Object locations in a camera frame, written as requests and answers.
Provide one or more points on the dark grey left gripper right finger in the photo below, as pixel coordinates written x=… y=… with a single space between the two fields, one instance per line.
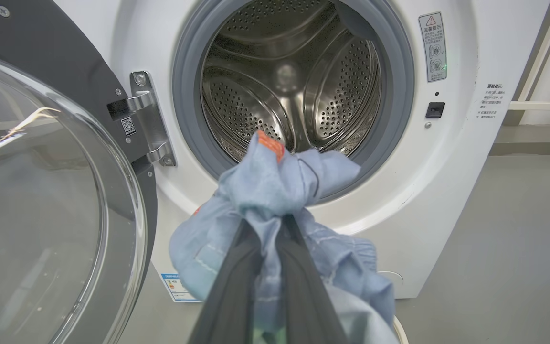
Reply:
x=303 y=306

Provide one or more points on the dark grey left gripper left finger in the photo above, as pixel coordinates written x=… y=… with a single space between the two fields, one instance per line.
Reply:
x=232 y=296

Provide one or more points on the blue garment with ribbed cuffs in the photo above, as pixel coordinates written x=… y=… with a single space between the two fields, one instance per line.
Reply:
x=265 y=186

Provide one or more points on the black glass washing machine door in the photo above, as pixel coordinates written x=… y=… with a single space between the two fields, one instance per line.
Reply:
x=41 y=215

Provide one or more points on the cream laundry basket brown rim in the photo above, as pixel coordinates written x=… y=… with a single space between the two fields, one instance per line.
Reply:
x=401 y=332

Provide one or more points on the white front-load washing machine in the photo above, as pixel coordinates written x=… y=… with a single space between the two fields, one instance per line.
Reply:
x=447 y=191

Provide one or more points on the grey rubber door gasket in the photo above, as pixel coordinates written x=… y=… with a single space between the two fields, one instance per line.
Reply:
x=186 y=110

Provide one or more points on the metal door hinge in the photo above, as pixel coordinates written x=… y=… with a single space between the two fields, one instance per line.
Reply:
x=151 y=114

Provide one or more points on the black door latch slot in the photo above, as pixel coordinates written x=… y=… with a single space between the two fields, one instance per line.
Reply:
x=435 y=110

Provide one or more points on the blue energy label sticker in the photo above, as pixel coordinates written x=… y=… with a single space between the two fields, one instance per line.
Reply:
x=174 y=286

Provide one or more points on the round drain filter cover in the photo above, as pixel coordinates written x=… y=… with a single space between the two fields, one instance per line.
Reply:
x=394 y=278

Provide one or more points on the small QR code sticker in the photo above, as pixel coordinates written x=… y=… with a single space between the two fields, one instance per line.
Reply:
x=129 y=126

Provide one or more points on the perforated steel drum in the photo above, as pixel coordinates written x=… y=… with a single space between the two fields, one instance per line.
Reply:
x=294 y=81

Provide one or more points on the printed text label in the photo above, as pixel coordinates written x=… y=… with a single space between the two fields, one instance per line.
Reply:
x=491 y=101

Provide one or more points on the grey warning sticker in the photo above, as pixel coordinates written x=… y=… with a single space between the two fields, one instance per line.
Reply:
x=432 y=48

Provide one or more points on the white metal railing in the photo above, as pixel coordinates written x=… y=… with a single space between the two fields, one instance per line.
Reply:
x=542 y=105

